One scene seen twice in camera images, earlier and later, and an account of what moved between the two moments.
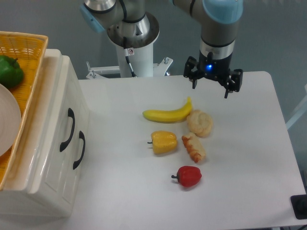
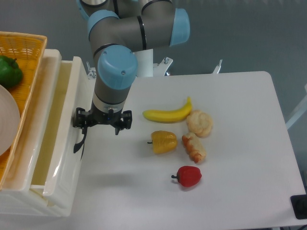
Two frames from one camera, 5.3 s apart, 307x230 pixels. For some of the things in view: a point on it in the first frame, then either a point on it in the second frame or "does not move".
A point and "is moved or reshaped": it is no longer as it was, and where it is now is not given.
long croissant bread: x=194 y=147 does not move
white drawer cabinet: x=52 y=164 does not move
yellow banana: x=172 y=116 does not move
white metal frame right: x=301 y=110 does not move
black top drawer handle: x=71 y=114 → x=77 y=146
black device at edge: x=299 y=203 does not move
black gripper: x=217 y=69 → x=94 y=116
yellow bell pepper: x=163 y=142 does not move
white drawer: x=58 y=129 is moved or reshaped
